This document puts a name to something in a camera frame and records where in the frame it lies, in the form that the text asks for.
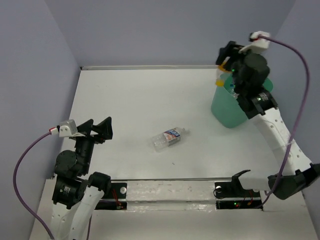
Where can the blue label clear bottle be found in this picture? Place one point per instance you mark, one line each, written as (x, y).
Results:
(232, 92)

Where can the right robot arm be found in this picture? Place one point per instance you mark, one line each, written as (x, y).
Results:
(295, 170)

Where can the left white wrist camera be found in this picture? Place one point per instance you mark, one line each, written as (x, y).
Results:
(68, 129)

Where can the green plastic bin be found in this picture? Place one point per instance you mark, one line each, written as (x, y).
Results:
(233, 111)

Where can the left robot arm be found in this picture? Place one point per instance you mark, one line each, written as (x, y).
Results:
(74, 198)

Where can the white blue label bottle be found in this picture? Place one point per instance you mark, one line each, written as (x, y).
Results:
(169, 137)

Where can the yellow cap orange label bottle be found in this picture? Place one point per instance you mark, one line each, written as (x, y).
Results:
(221, 74)

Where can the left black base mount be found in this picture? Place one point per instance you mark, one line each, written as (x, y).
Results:
(115, 200)

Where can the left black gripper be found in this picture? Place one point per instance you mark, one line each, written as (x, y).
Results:
(105, 128)

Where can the white foam strip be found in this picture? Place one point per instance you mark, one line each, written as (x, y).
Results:
(165, 195)

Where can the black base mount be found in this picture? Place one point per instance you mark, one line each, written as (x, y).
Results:
(235, 197)
(115, 200)

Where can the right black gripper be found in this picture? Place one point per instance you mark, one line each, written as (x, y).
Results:
(230, 50)

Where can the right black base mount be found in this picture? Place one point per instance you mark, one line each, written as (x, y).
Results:
(235, 197)

